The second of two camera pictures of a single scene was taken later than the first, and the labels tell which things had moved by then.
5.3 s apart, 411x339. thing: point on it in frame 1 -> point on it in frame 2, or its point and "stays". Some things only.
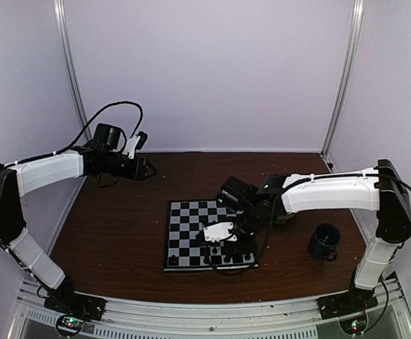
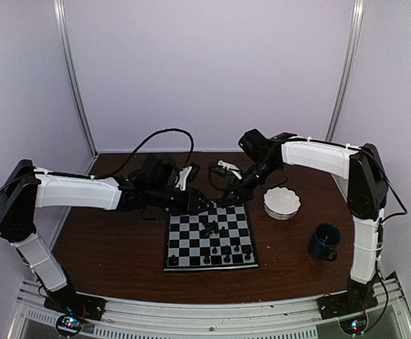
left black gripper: (140, 169) -> (191, 203)
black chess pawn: (173, 260) stays
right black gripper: (251, 247) -> (243, 193)
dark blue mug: (324, 241) stays
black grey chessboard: (186, 247) stays
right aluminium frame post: (354, 48) stays
